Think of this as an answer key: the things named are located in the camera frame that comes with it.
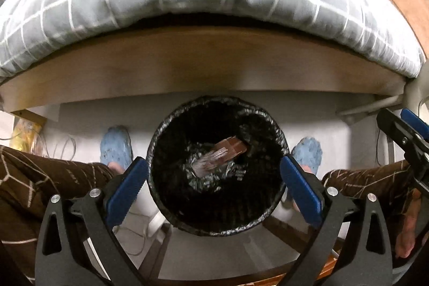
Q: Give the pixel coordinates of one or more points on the grey bed support bracket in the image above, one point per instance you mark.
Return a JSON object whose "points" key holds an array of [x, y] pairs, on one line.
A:
{"points": [[365, 110]]}

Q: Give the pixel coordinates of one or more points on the person's right leg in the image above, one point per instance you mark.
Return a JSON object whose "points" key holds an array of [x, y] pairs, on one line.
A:
{"points": [[362, 182]]}

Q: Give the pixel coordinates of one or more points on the person's leg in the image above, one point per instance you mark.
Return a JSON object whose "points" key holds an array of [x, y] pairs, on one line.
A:
{"points": [[362, 182], [26, 192]]}

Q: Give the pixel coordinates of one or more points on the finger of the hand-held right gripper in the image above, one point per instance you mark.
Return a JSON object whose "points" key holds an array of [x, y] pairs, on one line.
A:
{"points": [[398, 132], [417, 125]]}

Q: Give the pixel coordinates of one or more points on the person's right hand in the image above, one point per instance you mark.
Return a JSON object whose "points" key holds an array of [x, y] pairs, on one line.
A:
{"points": [[409, 229]]}

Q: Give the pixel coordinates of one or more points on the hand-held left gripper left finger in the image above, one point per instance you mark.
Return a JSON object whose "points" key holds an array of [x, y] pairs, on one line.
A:
{"points": [[127, 188]]}

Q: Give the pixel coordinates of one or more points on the blue slipper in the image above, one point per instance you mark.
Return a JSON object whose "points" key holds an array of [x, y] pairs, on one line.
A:
{"points": [[306, 152], [115, 145]]}

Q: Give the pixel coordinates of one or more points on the black lined trash bin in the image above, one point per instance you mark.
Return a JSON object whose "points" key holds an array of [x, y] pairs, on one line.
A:
{"points": [[174, 192]]}

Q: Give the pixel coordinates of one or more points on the person's left leg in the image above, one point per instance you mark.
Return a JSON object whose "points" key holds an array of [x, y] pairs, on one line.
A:
{"points": [[26, 192]]}

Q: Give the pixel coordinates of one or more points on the wooden bed frame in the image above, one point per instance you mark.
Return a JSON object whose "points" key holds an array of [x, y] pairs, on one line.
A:
{"points": [[201, 61]]}

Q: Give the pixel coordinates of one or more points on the yellow plastic bag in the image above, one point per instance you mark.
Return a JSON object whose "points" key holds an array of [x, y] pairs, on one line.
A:
{"points": [[25, 137]]}

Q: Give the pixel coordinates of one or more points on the brown snack wrapper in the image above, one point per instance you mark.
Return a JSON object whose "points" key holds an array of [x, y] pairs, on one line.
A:
{"points": [[223, 152]]}

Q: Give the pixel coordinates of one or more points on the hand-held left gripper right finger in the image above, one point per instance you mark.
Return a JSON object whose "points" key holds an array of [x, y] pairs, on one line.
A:
{"points": [[301, 188]]}

